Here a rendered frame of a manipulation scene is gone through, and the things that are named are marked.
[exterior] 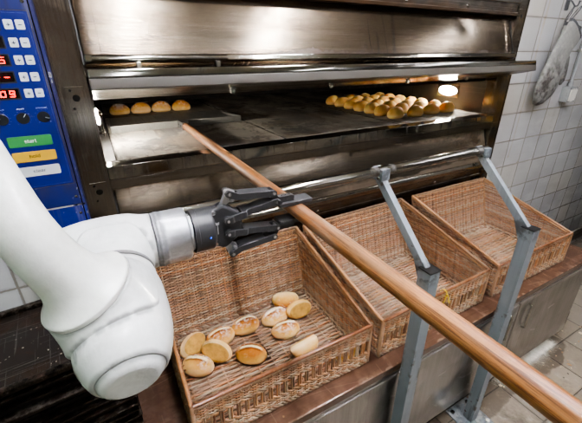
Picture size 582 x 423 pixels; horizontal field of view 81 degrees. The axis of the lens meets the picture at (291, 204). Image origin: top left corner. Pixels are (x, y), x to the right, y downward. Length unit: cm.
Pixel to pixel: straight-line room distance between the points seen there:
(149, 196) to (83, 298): 78
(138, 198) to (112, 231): 62
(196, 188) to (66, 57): 49
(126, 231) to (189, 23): 71
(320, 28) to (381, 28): 27
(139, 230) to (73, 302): 18
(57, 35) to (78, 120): 20
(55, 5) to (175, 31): 27
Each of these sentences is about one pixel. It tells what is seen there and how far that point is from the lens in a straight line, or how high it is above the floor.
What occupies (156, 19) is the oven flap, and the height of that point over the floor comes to 156.
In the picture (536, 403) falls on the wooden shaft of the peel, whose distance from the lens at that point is 41.
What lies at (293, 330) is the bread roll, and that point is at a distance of 122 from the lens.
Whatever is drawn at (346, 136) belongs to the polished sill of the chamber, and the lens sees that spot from 139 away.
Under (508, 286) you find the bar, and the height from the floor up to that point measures 72.
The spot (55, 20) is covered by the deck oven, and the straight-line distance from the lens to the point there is 107.
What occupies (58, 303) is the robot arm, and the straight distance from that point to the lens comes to 42.
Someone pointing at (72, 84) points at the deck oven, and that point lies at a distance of 107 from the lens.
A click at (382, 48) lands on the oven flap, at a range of 143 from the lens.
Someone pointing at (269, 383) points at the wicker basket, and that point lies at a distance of 101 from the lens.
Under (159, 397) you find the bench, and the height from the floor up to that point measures 58.
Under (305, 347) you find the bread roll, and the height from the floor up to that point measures 64.
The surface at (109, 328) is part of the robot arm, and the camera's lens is 42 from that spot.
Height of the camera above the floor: 148
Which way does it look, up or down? 24 degrees down
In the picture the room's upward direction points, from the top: straight up
